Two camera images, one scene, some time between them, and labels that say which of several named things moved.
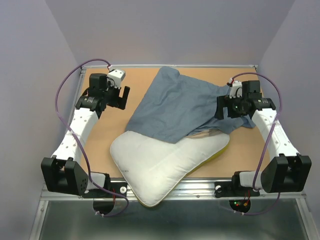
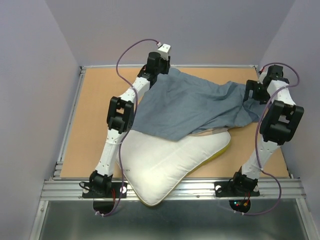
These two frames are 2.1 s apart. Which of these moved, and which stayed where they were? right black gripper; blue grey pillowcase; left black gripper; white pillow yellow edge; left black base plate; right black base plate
Moved: right black gripper; left black gripper
Stayed: left black base plate; right black base plate; white pillow yellow edge; blue grey pillowcase
